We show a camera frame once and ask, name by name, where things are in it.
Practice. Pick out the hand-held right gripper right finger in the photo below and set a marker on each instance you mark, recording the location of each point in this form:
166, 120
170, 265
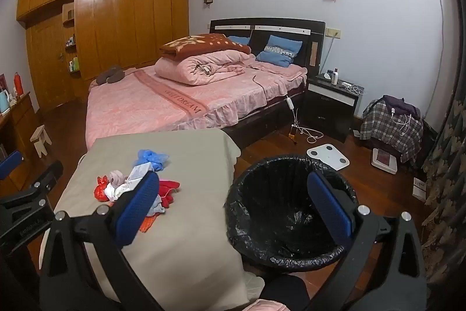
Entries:
329, 205

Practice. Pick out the black nightstand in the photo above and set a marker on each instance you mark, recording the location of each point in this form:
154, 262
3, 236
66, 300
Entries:
324, 114

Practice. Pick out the white bottle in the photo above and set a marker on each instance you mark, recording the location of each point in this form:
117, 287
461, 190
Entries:
335, 77

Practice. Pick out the orange knitted cloth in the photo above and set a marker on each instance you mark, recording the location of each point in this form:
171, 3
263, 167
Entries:
147, 223

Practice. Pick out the table with beige cloth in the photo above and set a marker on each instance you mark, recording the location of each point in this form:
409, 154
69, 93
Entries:
174, 260

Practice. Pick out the red picture frame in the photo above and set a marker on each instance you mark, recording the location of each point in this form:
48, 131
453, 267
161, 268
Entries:
2, 85

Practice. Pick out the wooden dresser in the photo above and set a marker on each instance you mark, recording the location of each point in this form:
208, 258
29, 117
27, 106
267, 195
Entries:
22, 114

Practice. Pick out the leaf patterned curtain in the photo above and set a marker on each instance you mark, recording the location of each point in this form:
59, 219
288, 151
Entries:
447, 169

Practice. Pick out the person's leg in dark trousers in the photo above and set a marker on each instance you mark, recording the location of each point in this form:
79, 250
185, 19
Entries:
287, 296

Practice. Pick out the beige wall socket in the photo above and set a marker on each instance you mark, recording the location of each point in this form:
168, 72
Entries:
333, 33

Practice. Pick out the purple garment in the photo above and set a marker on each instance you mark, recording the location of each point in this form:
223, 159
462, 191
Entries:
400, 103

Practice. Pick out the plain blue pillow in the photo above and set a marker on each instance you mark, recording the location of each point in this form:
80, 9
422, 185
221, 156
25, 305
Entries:
238, 40

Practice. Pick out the blue plastic glove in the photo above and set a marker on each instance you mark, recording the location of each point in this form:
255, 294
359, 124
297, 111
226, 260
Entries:
151, 158

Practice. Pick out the green box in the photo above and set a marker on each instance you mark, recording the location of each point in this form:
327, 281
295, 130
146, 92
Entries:
74, 64

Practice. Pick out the white cloth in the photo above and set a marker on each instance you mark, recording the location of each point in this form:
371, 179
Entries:
136, 172

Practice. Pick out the bed with pink sheet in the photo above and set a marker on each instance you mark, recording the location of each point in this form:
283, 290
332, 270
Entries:
145, 103

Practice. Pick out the small wooden stool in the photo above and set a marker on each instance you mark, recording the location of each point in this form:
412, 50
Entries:
38, 134

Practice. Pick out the blue pillow with patterned band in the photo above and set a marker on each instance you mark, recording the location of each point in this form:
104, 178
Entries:
280, 41

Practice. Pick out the pink face mask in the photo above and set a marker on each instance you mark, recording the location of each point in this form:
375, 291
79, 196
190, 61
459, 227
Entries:
116, 178

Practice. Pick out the trash bin with black bag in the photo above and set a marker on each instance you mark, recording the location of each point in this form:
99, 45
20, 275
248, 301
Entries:
284, 209

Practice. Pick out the pink and white scale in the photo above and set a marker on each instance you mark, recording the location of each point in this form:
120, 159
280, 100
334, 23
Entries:
384, 158

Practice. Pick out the white power strip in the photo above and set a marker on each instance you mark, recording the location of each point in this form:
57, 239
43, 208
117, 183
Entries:
347, 84

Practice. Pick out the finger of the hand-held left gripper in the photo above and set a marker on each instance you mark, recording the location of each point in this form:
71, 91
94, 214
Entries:
12, 161
51, 172

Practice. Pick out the white blanket controller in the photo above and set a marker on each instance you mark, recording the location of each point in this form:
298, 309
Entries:
290, 105

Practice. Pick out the grey slippers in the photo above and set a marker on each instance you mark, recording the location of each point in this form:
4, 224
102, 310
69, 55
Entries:
113, 76

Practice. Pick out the white bathroom scale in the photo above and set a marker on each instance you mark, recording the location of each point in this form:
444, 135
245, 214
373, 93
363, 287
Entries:
327, 154

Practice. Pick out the plaid cloth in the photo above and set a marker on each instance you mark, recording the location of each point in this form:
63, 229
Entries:
378, 121

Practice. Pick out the red thermos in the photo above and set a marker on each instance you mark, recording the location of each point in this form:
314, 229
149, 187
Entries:
19, 85

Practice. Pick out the white tissue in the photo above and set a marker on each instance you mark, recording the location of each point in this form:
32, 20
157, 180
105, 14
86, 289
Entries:
113, 192

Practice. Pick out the light blue kettle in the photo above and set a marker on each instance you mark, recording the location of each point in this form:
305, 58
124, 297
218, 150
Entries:
3, 101

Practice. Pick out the folded brown blanket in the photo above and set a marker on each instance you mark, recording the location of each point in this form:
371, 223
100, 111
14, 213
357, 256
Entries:
204, 43

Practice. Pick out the white cardboard box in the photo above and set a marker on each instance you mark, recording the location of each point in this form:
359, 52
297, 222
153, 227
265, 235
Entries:
419, 189

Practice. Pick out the wooden wardrobe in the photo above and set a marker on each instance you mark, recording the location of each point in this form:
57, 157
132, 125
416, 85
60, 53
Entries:
120, 23

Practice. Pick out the folded pink quilt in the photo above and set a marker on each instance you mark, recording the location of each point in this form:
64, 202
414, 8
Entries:
189, 68

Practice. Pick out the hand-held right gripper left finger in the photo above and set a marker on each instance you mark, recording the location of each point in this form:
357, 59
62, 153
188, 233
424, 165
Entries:
140, 205

